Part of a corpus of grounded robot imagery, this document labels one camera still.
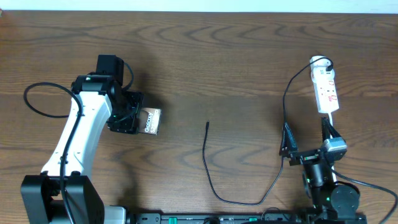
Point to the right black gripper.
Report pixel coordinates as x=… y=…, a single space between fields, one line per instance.
x=303 y=157

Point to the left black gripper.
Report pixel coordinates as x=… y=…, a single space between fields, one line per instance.
x=125 y=124

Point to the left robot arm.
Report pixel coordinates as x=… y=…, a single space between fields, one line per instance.
x=63 y=191

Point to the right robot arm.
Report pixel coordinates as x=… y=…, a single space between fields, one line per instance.
x=333 y=201

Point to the white power strip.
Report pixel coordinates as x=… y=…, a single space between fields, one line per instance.
x=323 y=78

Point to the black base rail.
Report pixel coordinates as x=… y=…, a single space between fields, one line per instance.
x=272 y=217

